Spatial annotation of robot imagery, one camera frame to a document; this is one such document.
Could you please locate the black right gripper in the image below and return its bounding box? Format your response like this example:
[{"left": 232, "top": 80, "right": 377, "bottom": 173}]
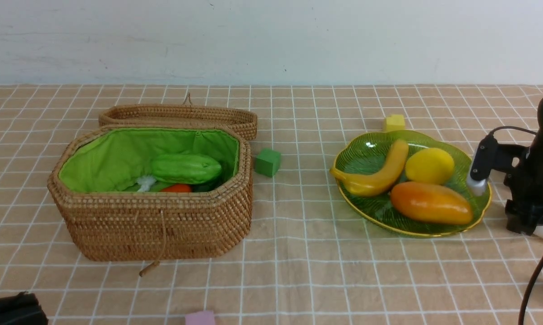
[{"left": 504, "top": 135, "right": 543, "bottom": 235}]

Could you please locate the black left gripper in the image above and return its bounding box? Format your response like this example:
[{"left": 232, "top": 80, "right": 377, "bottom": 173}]
[{"left": 0, "top": 292, "right": 49, "bottom": 325}]

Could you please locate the orange toy mango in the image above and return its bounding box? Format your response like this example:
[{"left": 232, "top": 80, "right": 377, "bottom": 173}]
[{"left": 390, "top": 181, "right": 474, "bottom": 225}]

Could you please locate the yellow toy lemon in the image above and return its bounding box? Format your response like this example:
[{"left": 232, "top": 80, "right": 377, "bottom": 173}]
[{"left": 404, "top": 148, "right": 455, "bottom": 185}]

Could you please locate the yellow toy banana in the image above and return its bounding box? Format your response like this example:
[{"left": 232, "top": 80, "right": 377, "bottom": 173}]
[{"left": 329, "top": 139, "right": 409, "bottom": 197}]

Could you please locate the orange toy carrot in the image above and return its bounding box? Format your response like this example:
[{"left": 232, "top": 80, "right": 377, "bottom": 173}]
[{"left": 160, "top": 183, "right": 193, "bottom": 193}]

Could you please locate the green toy bitter gourd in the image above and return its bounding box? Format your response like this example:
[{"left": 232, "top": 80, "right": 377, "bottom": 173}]
[{"left": 151, "top": 153, "right": 223, "bottom": 185}]

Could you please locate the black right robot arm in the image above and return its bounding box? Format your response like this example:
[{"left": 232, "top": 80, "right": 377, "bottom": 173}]
[{"left": 504, "top": 98, "right": 543, "bottom": 235}]

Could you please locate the yellow foam cube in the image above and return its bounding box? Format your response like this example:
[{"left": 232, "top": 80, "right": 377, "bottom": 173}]
[{"left": 382, "top": 114, "right": 406, "bottom": 132}]

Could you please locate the woven wicker basket green lining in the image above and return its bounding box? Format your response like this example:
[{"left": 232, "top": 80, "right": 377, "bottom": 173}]
[{"left": 47, "top": 124, "right": 254, "bottom": 262}]

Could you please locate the green glass leaf plate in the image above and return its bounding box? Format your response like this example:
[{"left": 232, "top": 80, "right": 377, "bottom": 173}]
[{"left": 331, "top": 130, "right": 492, "bottom": 238}]

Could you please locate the pink foam cube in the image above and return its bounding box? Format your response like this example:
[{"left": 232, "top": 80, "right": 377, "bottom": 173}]
[{"left": 185, "top": 310, "right": 216, "bottom": 325}]

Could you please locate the woven wicker basket lid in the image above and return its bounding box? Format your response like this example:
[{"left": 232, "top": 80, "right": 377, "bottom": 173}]
[{"left": 98, "top": 93, "right": 258, "bottom": 140}]

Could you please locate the green foam cube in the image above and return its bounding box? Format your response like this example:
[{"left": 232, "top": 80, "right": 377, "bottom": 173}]
[{"left": 254, "top": 148, "right": 281, "bottom": 178}]

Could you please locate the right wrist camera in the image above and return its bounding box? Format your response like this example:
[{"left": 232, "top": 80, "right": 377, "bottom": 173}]
[{"left": 466, "top": 132, "right": 527, "bottom": 197}]

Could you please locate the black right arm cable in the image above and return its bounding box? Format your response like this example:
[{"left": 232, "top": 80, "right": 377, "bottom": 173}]
[{"left": 486, "top": 125, "right": 543, "bottom": 325}]

